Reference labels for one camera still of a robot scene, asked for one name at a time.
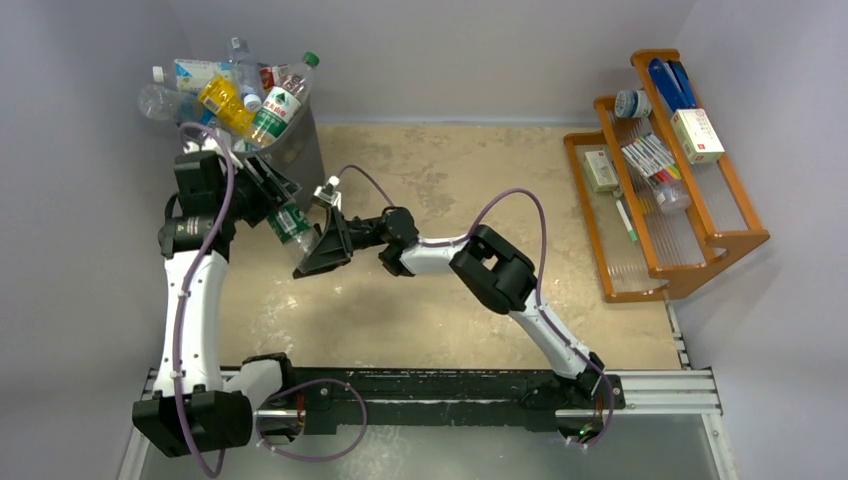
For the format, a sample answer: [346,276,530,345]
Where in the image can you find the amber tea bottle red label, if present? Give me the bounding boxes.
[259,64,289,91]

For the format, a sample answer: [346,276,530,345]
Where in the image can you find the small clear jar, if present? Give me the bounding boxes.
[653,179,691,215]

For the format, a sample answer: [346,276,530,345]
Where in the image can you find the yellow plastic bottle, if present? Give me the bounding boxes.
[197,75,255,134]

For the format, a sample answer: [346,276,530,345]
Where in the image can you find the pack of coloured markers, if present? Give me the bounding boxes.
[621,133,681,187]

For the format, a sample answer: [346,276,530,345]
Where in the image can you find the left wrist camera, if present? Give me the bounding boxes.
[179,128,232,157]

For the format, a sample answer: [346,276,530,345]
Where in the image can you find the green white label bottle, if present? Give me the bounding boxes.
[246,51,320,149]

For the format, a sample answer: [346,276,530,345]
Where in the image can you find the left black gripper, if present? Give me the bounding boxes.
[216,152,300,225]

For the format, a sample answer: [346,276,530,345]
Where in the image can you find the round tape roll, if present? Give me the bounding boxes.
[614,89,653,119]

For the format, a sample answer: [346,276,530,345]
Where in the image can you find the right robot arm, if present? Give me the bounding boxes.
[293,207,615,407]

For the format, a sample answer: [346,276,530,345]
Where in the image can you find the green white small box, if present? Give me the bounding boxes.
[583,150,620,193]

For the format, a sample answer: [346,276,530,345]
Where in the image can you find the wooden tiered rack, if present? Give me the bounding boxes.
[563,48,770,303]

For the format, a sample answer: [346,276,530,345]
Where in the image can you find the green label clear bottle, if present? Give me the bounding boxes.
[267,203,318,256]

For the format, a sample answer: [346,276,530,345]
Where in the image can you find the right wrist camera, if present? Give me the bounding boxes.
[312,175,341,210]

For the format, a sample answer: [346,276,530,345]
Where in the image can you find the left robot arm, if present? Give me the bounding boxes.
[132,151,299,458]

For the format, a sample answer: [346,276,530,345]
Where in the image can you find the white red box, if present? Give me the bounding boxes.
[671,108,725,164]

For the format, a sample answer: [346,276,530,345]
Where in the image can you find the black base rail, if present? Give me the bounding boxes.
[258,367,722,440]

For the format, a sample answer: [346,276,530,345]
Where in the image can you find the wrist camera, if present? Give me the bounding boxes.
[312,175,341,210]
[179,128,232,157]

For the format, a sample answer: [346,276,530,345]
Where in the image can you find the blue label water bottle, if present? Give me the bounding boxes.
[152,59,233,95]

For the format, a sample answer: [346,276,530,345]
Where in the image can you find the white green marker pen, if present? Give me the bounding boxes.
[615,199,639,242]

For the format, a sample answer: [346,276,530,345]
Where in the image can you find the grey mesh waste bin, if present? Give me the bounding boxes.
[232,100,326,211]

